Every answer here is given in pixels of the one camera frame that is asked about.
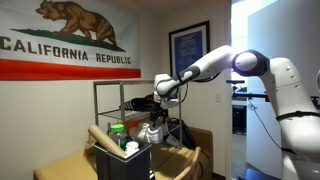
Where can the white light switch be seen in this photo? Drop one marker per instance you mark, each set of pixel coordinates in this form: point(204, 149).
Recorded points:
point(218, 97)

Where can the white cap bottle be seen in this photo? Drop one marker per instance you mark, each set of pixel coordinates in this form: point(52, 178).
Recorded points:
point(131, 148)

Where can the grey metal shoe rack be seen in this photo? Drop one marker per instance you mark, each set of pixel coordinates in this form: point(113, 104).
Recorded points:
point(121, 96)

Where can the dark grey bin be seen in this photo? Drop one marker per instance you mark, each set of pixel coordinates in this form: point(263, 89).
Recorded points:
point(116, 166)

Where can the brown paper roll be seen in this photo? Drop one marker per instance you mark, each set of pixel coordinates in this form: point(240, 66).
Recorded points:
point(103, 138)

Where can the black bag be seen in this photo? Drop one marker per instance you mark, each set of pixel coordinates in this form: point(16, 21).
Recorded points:
point(183, 133)

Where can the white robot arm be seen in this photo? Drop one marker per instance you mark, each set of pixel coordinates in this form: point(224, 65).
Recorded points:
point(293, 100)

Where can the white leather shoe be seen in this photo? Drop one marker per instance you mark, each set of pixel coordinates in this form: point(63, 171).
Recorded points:
point(153, 135)

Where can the black camera stand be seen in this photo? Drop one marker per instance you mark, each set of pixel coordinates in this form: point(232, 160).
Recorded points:
point(246, 95)

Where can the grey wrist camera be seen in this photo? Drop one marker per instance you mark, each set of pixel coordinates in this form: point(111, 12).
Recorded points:
point(170, 102)

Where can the light wooden chair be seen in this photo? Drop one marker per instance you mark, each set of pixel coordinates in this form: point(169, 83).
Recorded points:
point(190, 163)

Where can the green lid jar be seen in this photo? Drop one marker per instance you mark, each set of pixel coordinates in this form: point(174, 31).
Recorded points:
point(118, 136)

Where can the light wooden table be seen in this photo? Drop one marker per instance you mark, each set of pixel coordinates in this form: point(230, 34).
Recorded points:
point(66, 166)

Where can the California Republic flag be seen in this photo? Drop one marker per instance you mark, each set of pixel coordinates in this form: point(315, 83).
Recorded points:
point(66, 66)

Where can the framed blue picture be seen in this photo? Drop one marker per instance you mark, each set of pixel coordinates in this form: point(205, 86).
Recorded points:
point(190, 50)

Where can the orange cardboard box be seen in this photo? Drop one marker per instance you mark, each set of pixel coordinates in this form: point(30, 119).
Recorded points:
point(131, 124)

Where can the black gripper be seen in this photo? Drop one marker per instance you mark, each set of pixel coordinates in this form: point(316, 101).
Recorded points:
point(156, 115)

